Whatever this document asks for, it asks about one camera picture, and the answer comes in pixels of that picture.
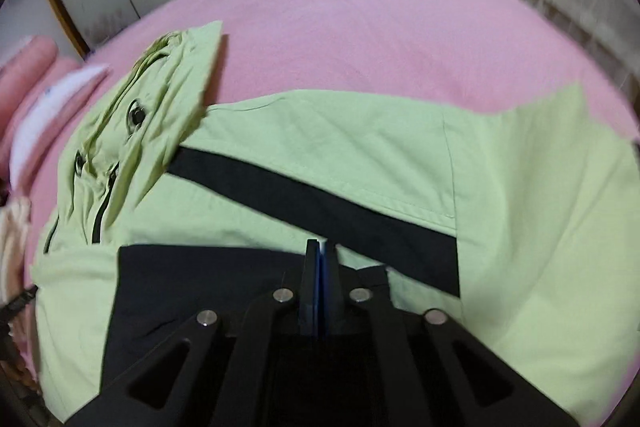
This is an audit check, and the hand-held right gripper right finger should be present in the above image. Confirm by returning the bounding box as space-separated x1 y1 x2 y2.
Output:
318 242 577 427

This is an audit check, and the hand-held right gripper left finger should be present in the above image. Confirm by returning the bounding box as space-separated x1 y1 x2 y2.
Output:
65 239 321 427

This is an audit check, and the green and black jacket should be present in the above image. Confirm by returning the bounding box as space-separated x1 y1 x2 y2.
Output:
30 21 640 427

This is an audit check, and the pink bed sheet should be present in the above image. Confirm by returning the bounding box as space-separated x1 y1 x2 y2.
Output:
15 0 640 408

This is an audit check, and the beige cloth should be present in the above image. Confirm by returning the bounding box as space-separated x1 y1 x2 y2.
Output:
0 197 33 303

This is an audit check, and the white cloth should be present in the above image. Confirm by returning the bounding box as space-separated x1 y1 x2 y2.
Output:
7 64 111 185

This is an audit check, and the pink pillow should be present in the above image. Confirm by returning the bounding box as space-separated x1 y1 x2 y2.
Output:
0 34 101 168

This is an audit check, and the black strap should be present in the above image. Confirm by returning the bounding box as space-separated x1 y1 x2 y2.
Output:
0 284 38 323

